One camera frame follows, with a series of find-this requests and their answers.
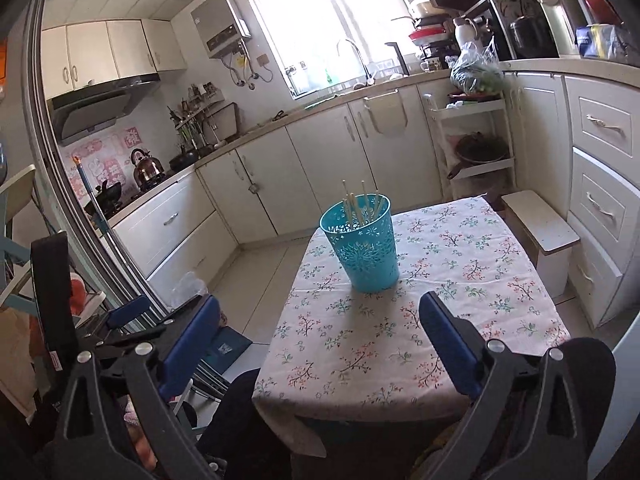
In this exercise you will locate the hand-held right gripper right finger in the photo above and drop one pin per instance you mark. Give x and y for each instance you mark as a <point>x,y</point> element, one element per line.
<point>450,345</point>

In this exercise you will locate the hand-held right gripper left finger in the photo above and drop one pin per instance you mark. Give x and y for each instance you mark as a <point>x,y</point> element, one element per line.
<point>192,345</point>

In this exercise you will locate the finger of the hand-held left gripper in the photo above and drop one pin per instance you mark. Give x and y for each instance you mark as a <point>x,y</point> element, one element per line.
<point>130,337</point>
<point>127,312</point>

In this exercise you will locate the teal perforated plastic basket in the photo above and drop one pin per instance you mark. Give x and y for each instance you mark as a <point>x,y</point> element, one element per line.
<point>365,265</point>

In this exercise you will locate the row of wooden chopsticks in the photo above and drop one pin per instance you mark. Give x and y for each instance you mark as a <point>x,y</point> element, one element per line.
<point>351,207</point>

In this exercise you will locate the dark blue booklet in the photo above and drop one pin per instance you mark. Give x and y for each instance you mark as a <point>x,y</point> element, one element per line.
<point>225,350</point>

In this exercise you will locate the white folding shelf rack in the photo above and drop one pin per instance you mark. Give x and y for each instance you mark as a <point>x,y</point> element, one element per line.
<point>17,260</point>

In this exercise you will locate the transparent plastic bag on floor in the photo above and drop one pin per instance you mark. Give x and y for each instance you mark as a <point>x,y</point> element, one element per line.
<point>190,287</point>

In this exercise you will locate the floral tablecloth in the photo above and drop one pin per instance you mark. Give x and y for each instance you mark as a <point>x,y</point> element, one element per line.
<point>390,330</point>

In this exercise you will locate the brown paper bag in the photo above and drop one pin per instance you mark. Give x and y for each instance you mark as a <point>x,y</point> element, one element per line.
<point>15,360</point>

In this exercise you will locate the person's left leg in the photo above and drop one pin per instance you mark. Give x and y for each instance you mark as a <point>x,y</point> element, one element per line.
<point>240,410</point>

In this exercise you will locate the person's leg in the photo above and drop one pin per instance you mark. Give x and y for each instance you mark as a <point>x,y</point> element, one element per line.
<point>240,410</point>
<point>590,360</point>

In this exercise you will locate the black wok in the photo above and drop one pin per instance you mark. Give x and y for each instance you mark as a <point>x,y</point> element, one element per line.
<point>110,195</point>

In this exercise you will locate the person's right leg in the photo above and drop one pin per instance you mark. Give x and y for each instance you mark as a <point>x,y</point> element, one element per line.
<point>590,360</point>

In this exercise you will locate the metal kettle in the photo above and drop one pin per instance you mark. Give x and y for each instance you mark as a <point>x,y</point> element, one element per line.
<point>147,170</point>

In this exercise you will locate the white stool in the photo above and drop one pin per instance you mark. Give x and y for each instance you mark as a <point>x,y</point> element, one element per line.
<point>540,225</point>

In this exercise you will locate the black pot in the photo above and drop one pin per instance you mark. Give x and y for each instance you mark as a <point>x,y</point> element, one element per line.
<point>184,160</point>

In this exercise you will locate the range hood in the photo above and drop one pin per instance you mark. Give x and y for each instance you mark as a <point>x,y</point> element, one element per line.
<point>90,110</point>

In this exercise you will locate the white tiered rack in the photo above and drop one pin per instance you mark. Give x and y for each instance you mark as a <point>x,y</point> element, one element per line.
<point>435,140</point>

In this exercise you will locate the white cutting board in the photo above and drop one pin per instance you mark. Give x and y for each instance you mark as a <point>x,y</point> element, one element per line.
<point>224,122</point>

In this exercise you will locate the white kitchen base cabinets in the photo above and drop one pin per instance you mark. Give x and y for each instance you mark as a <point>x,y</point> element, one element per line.
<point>320,160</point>

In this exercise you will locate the white hanging door bin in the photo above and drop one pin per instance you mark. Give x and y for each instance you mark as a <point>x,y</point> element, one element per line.
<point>385,112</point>

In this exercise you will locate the white upper cabinets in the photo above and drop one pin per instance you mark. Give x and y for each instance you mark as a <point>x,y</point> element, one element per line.
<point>90,52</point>

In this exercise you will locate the plastic bag of vegetables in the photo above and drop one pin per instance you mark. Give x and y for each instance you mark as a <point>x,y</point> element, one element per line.
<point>475,77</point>

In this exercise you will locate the chrome curved faucet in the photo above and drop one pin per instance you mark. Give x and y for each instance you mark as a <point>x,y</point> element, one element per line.
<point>364,62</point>

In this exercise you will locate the white jug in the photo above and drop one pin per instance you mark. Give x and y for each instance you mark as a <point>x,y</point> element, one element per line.
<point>465,35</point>

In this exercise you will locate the stack of dishes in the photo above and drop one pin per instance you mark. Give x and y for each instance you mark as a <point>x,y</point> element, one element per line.
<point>430,32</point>

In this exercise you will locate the blue box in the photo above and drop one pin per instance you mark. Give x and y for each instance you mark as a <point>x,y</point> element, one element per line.
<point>590,40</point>

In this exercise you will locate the white electric thermos pot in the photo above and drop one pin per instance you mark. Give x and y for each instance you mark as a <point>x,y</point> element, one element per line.
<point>555,25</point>

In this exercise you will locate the window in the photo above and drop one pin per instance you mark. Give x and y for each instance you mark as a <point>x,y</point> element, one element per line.
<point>330,20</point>

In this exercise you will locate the red pan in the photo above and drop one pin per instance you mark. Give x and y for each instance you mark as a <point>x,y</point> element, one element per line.
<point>600,2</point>

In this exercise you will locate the silver sliding door frame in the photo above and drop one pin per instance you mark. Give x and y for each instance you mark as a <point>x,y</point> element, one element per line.
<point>65,200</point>

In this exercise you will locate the pink wall stickers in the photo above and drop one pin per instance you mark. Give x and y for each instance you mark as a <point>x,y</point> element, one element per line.
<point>100,160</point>

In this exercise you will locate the wall utensil rack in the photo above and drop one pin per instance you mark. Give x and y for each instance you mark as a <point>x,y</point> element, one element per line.
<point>195,115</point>

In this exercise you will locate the wall-mounted water heater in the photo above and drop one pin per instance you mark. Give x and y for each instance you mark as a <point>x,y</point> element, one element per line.
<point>220,22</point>

